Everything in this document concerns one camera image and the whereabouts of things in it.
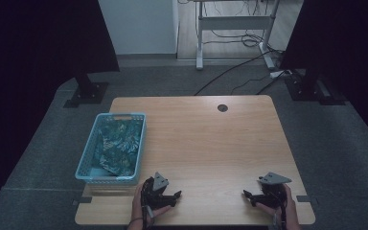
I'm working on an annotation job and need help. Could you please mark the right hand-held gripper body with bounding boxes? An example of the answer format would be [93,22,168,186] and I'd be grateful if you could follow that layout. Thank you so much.
[258,172,292,209]

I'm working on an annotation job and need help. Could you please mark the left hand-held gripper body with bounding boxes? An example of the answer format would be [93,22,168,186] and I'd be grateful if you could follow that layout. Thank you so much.
[140,172,171,210]

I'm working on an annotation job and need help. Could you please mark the teal floral shirt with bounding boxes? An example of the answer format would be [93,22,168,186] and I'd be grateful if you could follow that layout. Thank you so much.
[92,120,143,177]

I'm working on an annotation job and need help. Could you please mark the light blue plastic basket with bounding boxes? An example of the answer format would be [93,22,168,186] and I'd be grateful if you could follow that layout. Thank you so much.
[74,112,148,186]

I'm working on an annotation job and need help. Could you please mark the person's left hand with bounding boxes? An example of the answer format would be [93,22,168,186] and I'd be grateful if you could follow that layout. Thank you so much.
[130,184,173,224]

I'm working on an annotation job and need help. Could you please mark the person's right hand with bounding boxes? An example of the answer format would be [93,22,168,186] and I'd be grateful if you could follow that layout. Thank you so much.
[255,184,301,223]

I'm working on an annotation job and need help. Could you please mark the black tape strip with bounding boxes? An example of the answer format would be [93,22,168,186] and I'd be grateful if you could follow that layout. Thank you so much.
[296,195,319,205]
[72,196,93,206]

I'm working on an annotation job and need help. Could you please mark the black stand base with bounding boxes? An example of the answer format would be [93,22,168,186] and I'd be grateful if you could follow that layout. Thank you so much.
[283,67,349,106]
[62,71,110,109]

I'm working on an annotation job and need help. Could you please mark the white power strip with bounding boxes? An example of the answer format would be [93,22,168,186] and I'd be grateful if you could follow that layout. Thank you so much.
[268,69,292,80]

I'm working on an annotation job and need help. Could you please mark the black curtain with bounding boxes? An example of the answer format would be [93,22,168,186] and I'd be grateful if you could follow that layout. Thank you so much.
[0,0,121,224]
[278,0,368,151]

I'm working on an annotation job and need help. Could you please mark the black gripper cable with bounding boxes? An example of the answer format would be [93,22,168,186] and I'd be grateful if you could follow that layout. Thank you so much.
[269,188,288,230]
[141,183,156,230]

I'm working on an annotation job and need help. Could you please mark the long black floor cable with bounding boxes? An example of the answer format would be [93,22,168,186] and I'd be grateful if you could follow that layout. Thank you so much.
[193,50,272,97]

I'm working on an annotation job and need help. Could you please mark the tangled black cables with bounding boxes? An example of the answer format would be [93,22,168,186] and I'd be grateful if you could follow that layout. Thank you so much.
[202,28,271,49]

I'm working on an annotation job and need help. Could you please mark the white metal desk frame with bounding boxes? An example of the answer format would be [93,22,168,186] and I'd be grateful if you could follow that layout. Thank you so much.
[194,0,282,71]

